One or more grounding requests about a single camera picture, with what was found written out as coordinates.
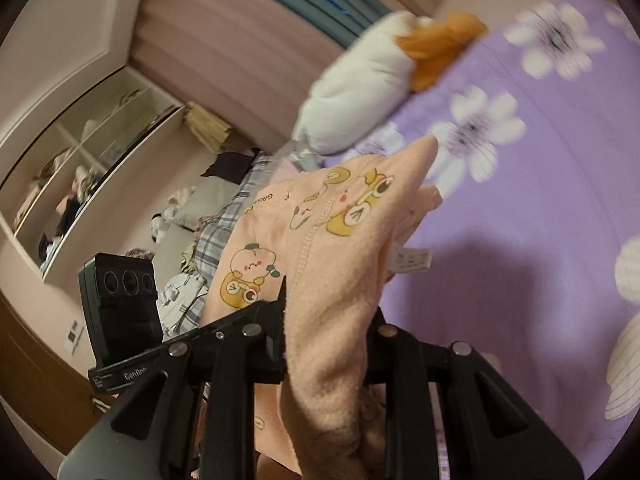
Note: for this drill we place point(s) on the black camera box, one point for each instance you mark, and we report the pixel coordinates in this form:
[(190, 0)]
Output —
[(119, 300)]

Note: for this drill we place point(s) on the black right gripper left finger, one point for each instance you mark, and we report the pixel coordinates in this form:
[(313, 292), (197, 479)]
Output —
[(193, 406)]

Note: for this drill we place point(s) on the beige curtain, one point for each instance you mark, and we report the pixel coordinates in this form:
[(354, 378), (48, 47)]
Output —
[(249, 61)]

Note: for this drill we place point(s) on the dark navy garment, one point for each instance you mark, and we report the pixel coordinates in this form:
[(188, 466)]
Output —
[(231, 166)]

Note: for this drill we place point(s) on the purple floral bed sheet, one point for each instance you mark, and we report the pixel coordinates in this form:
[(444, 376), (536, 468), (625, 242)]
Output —
[(536, 245)]

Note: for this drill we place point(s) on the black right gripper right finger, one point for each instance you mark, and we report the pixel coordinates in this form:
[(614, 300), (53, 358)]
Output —
[(452, 393)]

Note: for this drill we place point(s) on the orange cartoon print garment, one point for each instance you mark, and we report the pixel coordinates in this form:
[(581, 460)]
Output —
[(323, 241)]

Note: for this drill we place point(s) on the brown wooden furniture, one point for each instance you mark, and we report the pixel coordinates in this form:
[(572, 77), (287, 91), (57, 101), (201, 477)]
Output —
[(52, 398)]

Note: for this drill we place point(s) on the white wall shelf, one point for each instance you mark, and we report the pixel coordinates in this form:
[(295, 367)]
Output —
[(57, 186)]

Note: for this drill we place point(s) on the plaid blanket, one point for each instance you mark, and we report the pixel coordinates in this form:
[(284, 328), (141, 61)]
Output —
[(182, 293)]

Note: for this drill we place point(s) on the white and orange plush pillow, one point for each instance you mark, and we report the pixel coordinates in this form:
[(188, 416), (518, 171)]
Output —
[(399, 55)]

